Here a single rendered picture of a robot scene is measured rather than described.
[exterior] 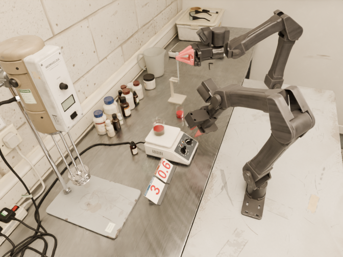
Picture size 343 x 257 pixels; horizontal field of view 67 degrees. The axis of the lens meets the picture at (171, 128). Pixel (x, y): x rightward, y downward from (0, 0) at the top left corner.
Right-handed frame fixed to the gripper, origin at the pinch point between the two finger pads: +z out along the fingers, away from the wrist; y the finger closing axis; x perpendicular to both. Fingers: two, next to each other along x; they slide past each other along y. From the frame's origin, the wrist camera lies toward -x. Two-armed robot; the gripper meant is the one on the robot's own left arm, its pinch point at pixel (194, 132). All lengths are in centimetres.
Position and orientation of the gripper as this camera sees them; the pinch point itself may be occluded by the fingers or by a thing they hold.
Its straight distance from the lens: 105.8
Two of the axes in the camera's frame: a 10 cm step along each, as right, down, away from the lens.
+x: 7.9, -2.0, 5.8
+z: -4.1, 5.3, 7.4
